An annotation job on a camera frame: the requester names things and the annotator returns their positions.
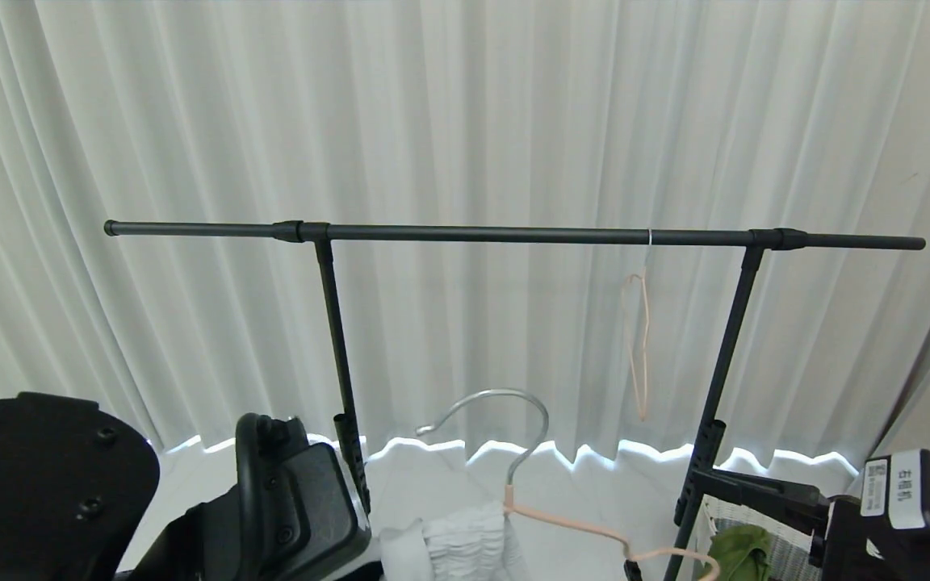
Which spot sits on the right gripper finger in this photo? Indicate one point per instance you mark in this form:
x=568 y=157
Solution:
x=772 y=500

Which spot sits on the green garment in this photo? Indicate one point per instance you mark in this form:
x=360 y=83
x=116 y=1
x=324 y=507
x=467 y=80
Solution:
x=743 y=553

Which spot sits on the pink clothes hanger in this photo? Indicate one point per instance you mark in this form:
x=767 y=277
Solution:
x=507 y=496
x=649 y=236

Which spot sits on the pale grey shorts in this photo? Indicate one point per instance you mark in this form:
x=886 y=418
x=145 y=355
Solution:
x=465 y=549

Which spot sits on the white laundry basket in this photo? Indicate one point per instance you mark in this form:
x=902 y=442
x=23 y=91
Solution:
x=792 y=549

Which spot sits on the black clothes rack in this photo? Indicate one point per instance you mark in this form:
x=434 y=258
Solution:
x=513 y=235

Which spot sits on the white curtain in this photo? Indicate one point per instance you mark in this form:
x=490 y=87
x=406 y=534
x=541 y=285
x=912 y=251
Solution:
x=433 y=121

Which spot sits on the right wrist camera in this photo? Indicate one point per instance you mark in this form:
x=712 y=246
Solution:
x=917 y=532

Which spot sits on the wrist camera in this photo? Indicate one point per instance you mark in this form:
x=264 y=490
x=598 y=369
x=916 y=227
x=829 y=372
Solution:
x=312 y=508
x=917 y=532

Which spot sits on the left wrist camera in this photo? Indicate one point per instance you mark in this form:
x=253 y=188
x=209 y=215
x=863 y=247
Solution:
x=312 y=508

